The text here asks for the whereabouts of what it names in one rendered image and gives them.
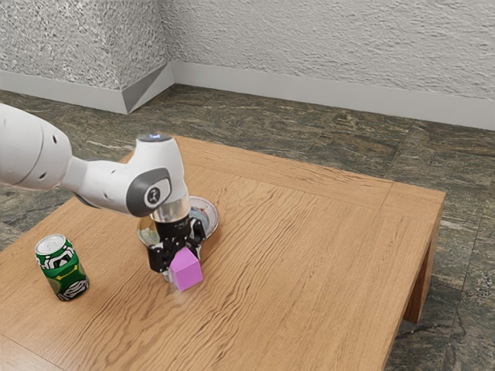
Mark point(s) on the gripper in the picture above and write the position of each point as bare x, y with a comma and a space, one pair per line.
174, 230

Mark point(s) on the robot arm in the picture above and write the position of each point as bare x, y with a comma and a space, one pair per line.
96, 181

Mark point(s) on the pink block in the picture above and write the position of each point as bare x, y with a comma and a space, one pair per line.
187, 270

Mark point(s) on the grey patterned bowl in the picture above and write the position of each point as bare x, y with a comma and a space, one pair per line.
209, 216

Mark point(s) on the green drinks can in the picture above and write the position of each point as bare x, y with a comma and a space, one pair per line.
62, 268

